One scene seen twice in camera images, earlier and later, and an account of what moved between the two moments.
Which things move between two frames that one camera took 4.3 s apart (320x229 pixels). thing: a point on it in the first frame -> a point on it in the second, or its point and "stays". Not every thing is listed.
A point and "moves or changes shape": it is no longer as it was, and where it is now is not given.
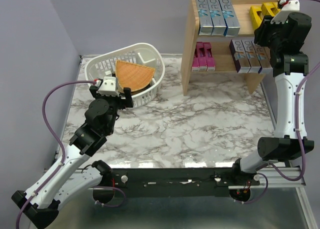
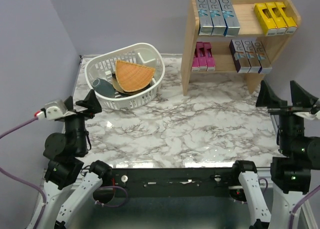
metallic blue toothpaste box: [219, 21] stays
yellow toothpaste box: [255, 18] moves or changes shape
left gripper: [127, 102] -> [91, 101]
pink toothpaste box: [211, 66] stays
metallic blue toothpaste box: [231, 20] stays
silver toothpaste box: [252, 57] stays
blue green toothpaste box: [206, 24] stays
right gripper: [260, 32] -> [301, 101]
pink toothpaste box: [201, 56] stays
